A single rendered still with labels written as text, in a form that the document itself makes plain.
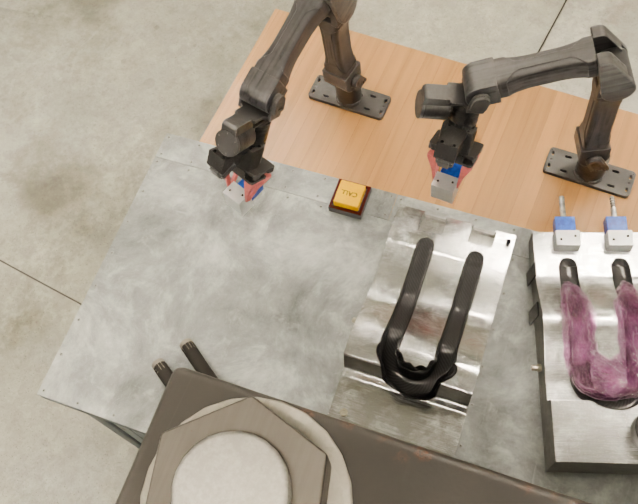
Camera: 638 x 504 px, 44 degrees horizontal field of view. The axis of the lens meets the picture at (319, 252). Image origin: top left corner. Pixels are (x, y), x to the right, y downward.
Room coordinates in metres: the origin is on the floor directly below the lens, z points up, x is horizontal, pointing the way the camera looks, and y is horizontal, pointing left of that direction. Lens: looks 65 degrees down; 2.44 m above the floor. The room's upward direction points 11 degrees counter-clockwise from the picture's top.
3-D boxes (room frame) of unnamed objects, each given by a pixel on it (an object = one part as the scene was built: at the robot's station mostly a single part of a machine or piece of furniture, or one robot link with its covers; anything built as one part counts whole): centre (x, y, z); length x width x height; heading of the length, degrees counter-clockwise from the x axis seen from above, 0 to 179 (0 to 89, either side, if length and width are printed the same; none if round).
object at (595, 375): (0.43, -0.53, 0.90); 0.26 x 0.18 x 0.08; 167
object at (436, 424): (0.53, -0.18, 0.87); 0.50 x 0.26 x 0.14; 150
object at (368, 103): (1.17, -0.15, 0.84); 0.20 x 0.07 x 0.08; 56
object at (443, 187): (0.84, -0.32, 0.93); 0.13 x 0.05 x 0.05; 144
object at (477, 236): (0.69, -0.35, 0.87); 0.05 x 0.05 x 0.04; 60
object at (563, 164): (0.84, -0.65, 0.84); 0.20 x 0.07 x 0.08; 56
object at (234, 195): (0.91, 0.11, 0.93); 0.13 x 0.05 x 0.05; 129
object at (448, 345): (0.54, -0.20, 0.92); 0.35 x 0.16 x 0.09; 150
